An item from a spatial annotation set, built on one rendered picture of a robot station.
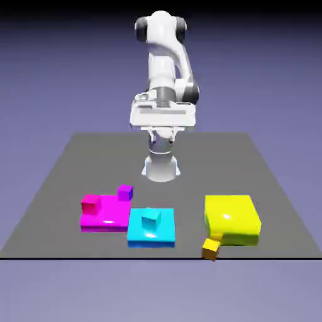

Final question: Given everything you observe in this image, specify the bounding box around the small purple cube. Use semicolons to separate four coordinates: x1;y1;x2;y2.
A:
117;184;134;202

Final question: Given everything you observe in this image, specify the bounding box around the large cyan box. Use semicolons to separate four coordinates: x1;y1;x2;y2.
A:
126;207;176;249

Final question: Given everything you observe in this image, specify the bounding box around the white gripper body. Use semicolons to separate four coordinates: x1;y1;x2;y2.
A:
129;99;197;133

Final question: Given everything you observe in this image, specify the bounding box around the large yellow box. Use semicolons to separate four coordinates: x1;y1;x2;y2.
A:
203;194;262;247

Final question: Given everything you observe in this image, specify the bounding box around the large magenta box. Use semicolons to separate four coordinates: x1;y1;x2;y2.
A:
79;193;132;233

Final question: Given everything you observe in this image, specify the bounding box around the small cyan cube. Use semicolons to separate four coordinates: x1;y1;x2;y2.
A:
140;209;162;232

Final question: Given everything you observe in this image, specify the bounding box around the small red cube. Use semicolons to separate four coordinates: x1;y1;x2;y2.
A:
80;195;102;216

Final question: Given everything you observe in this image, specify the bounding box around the small orange cube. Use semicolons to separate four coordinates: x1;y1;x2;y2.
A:
201;238;221;262

